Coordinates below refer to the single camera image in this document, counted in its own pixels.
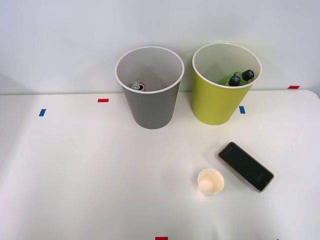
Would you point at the green bottle with black cap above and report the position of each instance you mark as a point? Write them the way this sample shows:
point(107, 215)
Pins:
point(248, 74)
point(235, 80)

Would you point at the grey plastic waste bin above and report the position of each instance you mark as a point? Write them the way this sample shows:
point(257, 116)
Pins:
point(152, 110)

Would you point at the silver orange drink can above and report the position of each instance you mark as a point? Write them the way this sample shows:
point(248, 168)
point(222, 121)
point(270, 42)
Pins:
point(137, 86)

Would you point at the yellow-green plastic waste bin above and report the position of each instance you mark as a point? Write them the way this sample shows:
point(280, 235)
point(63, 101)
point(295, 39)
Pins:
point(215, 105)

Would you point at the small white paper cup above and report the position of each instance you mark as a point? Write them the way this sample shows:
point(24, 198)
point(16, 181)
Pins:
point(210, 183)

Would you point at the black smartphone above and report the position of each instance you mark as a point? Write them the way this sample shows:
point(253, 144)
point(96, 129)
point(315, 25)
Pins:
point(245, 166)

